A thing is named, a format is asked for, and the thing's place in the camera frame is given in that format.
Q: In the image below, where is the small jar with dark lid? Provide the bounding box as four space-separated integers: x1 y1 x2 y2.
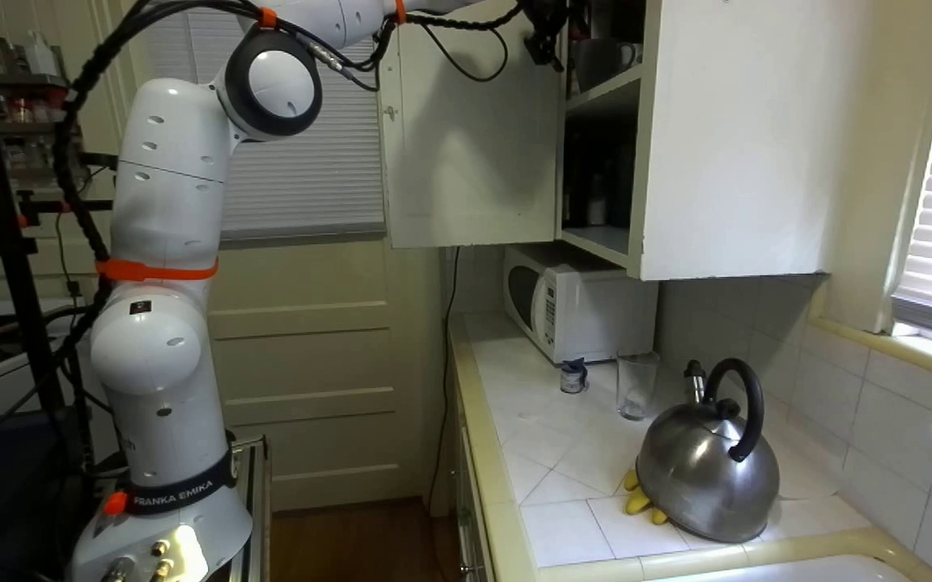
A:
557 359 590 396

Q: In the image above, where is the cream panelled door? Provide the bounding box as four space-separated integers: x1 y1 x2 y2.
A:
177 236 451 512

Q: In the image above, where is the cream wall cabinet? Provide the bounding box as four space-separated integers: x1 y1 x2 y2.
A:
557 0 834 284

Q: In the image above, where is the steel kettle with black handle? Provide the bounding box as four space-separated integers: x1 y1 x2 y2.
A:
631 357 783 547

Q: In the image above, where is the yellow item under kettle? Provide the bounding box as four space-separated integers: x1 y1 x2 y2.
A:
622 464 672 526

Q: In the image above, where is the white microwave oven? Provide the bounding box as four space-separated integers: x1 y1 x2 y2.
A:
503 241 665 370

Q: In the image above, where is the dark blue cart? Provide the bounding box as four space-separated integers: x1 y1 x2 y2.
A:
0 403 98 582

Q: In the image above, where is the black hanging power cord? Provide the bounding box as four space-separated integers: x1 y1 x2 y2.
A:
423 247 466 514

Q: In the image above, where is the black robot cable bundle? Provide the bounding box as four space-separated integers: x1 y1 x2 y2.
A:
53 0 534 335

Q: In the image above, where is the cream cabinet door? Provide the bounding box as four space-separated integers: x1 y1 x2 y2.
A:
376 0 563 252

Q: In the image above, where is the clear drinking glass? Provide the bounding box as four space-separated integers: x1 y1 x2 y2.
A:
615 353 665 425

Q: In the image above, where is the grey robot base with lights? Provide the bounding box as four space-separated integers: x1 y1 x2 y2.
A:
63 434 265 582

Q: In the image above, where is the grey roller window blind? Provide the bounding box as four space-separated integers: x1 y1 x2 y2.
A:
147 0 390 247

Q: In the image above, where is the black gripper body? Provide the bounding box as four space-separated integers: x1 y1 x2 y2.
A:
519 0 573 52

